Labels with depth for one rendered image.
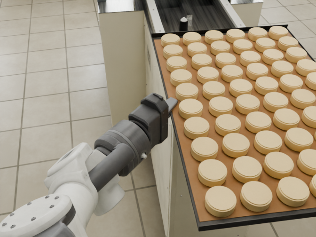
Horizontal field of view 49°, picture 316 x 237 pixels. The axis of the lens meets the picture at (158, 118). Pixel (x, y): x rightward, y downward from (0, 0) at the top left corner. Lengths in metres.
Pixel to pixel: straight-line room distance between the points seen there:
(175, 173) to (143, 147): 0.49
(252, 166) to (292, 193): 0.08
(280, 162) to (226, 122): 0.13
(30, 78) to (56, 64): 0.23
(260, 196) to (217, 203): 0.07
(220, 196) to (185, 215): 0.77
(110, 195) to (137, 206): 1.17
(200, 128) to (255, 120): 0.12
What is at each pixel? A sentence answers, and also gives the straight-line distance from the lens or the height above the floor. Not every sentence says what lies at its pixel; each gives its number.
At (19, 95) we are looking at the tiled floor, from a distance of 2.56.
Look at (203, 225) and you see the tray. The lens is 0.56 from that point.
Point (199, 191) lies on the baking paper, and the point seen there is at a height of 1.00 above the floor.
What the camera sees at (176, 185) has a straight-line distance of 1.18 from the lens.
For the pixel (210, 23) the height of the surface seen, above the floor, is 0.84.
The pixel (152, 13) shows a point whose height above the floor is 0.90.
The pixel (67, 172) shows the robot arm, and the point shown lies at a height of 1.08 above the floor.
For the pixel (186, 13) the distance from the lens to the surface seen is 1.44.
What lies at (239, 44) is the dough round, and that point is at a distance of 0.95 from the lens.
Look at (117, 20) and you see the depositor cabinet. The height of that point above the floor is 0.80.
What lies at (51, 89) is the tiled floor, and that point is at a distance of 2.54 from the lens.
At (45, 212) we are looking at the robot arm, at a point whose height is 1.20.
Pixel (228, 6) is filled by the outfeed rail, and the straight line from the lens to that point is 1.44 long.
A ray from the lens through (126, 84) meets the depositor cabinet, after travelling 1.72.
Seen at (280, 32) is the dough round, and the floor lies 1.02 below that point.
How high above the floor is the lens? 1.49
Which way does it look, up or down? 43 degrees down
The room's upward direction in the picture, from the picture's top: straight up
